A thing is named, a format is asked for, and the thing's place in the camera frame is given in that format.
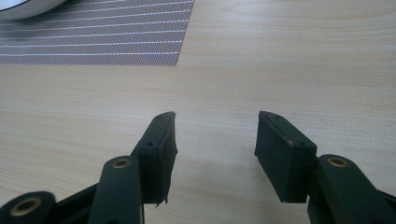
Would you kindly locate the white plate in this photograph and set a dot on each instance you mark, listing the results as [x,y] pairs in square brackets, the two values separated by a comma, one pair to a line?
[28,7]

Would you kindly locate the striped grey placemat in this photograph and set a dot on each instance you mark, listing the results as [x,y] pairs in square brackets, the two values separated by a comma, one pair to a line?
[93,34]

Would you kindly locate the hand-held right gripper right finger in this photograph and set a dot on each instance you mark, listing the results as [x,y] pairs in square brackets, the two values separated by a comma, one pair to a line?
[281,155]

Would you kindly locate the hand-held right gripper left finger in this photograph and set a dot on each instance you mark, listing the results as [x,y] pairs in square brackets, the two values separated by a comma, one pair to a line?
[157,161]

